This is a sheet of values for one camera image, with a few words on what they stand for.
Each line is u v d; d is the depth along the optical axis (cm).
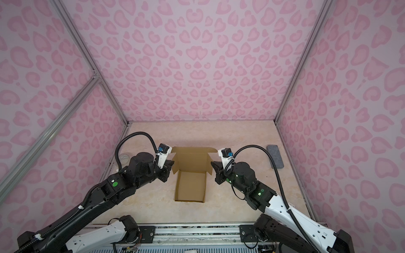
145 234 73
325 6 69
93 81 88
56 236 39
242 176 51
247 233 73
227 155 60
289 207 47
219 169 65
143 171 52
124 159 100
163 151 59
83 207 43
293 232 47
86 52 82
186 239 72
